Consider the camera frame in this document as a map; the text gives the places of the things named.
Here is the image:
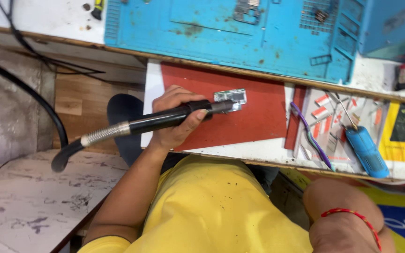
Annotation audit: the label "person's left hand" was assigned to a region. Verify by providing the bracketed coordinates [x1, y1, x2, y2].
[149, 85, 210, 152]

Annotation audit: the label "black hot air gun handle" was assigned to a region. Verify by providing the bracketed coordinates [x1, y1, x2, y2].
[80, 99, 235, 148]

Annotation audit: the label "dark trousers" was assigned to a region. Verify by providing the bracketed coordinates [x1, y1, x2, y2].
[106, 93, 145, 168]

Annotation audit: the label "green phone circuit board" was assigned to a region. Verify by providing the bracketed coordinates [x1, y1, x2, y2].
[213, 88, 248, 114]

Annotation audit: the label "red work mat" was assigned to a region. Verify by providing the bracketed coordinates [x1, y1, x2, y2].
[160, 62, 288, 152]

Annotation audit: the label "yellow shirt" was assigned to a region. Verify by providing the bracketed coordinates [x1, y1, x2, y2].
[77, 154, 314, 253]

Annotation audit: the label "blue silicone repair mat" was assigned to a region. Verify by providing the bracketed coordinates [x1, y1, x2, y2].
[104, 0, 366, 85]

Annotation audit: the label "narrow red mat strip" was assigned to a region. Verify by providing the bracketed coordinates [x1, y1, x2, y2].
[284, 85, 307, 150]

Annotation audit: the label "purple toothbrush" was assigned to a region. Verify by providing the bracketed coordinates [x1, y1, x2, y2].
[290, 101, 335, 172]

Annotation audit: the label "grey phone circuit board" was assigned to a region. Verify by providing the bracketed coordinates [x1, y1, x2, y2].
[233, 0, 261, 25]

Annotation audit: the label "yellow black screwdriver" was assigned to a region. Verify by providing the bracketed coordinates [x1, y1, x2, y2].
[90, 0, 105, 21]

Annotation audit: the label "scattered red white packets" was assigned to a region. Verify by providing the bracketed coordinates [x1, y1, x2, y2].
[307, 91, 386, 145]

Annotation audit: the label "white marbled bench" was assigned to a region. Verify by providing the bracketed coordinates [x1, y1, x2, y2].
[0, 149, 130, 253]

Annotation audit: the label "small dark metal part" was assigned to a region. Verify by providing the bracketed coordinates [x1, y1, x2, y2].
[313, 8, 330, 24]

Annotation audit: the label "blue electric screwdriver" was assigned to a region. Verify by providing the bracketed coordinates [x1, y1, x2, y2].
[345, 125, 390, 179]

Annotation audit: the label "yellow printed box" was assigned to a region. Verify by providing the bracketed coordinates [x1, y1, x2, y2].
[378, 101, 405, 164]

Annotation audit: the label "blue equipment box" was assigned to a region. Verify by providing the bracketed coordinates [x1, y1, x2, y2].
[359, 0, 405, 61]

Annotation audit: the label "yellow blue banner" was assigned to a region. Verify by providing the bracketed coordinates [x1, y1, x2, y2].
[283, 169, 405, 253]

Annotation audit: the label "black hot air hose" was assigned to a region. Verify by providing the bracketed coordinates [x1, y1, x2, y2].
[0, 54, 83, 173]

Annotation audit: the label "thin black cables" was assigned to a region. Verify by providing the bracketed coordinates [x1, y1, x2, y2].
[0, 0, 105, 76]

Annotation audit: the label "red thread bracelet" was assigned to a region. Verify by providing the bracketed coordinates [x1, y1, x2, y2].
[321, 208, 383, 252]

